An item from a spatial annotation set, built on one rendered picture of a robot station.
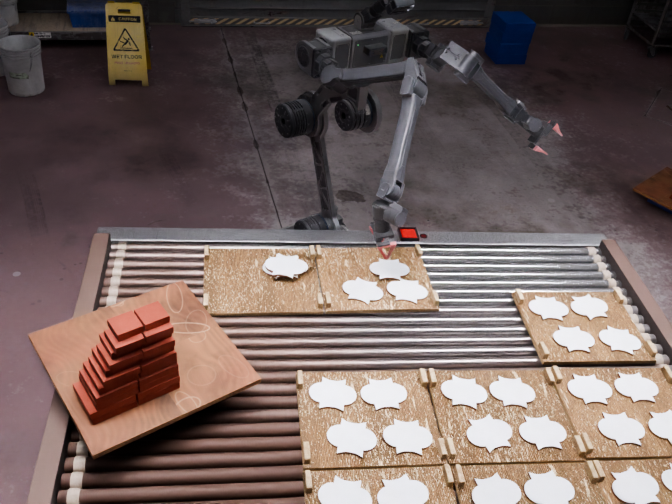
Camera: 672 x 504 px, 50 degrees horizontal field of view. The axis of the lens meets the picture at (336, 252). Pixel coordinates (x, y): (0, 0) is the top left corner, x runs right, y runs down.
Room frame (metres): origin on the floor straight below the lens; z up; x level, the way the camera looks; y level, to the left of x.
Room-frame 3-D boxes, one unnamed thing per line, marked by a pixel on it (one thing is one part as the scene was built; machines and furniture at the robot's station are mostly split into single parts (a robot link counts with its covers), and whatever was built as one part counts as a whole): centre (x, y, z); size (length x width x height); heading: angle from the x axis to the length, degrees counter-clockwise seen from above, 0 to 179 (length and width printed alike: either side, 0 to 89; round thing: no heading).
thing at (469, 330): (1.79, -0.21, 0.90); 1.95 x 0.05 x 0.05; 101
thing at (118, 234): (2.31, -0.11, 0.89); 2.08 x 0.08 x 0.06; 101
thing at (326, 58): (2.67, 0.13, 1.45); 0.09 x 0.08 x 0.12; 128
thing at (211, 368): (1.42, 0.52, 1.03); 0.50 x 0.50 x 0.02; 41
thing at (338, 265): (2.04, -0.15, 0.93); 0.41 x 0.35 x 0.02; 102
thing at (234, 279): (1.95, 0.25, 0.93); 0.41 x 0.35 x 0.02; 102
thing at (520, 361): (1.65, -0.24, 0.90); 1.95 x 0.05 x 0.05; 101
